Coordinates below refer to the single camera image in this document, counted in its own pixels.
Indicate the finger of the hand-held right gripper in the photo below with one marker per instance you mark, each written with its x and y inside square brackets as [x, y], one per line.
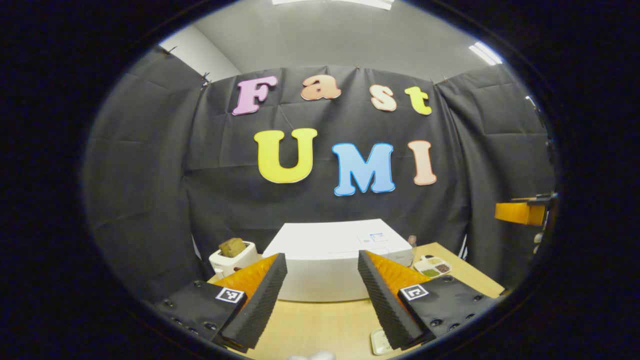
[520, 212]

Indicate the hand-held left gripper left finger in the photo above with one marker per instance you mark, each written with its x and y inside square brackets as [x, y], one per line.
[257, 310]

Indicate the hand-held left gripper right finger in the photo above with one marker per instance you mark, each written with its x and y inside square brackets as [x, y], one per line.
[385, 305]

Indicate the white microwave oven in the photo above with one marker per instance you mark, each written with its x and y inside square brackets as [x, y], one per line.
[325, 250]

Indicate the pale green square plate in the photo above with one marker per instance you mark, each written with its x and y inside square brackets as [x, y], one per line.
[380, 342]

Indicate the white toaster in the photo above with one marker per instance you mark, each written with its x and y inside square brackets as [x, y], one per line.
[225, 265]

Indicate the white divided dish of beans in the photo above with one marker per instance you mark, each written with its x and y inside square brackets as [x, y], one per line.
[432, 267]

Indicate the brown bread slice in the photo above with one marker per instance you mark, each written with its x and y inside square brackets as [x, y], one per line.
[232, 247]

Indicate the clear bottle with red label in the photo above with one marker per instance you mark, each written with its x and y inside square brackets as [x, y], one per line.
[412, 241]

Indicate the small ceiling light strip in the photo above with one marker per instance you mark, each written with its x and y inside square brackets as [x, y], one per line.
[486, 52]

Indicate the large ceiling light panel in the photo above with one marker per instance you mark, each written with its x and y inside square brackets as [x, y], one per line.
[340, 2]

